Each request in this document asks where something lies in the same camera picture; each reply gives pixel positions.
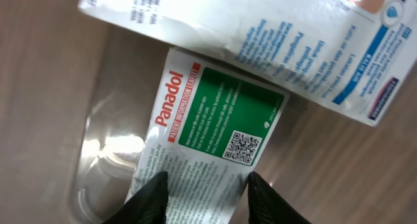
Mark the white Panadol box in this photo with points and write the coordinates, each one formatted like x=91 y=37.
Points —
x=209 y=126

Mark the white plaster box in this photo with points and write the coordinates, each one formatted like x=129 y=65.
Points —
x=350 y=56

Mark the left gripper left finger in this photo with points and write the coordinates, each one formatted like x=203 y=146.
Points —
x=147 y=206

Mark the clear plastic container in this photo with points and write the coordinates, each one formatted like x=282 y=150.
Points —
x=118 y=122

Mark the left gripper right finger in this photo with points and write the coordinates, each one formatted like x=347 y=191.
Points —
x=266 y=206

